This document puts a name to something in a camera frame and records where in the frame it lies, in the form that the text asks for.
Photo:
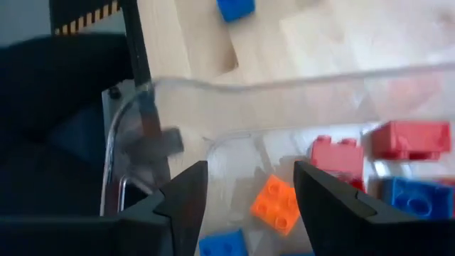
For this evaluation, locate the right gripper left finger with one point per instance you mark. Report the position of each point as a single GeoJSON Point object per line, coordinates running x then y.
{"type": "Point", "coordinates": [106, 238]}

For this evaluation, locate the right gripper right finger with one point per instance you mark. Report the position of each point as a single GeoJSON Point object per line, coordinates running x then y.
{"type": "Point", "coordinates": [355, 231]}

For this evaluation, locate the orange small square block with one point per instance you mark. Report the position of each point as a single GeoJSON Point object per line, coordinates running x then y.
{"type": "Point", "coordinates": [273, 202]}

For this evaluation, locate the black bulky object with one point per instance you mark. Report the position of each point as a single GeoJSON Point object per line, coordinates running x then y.
{"type": "Point", "coordinates": [53, 106]}

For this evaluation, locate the clear plastic bin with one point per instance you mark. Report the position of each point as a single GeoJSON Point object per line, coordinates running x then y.
{"type": "Point", "coordinates": [249, 106]}

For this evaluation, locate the black table frame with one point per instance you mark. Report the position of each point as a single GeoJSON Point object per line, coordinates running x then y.
{"type": "Point", "coordinates": [136, 46]}

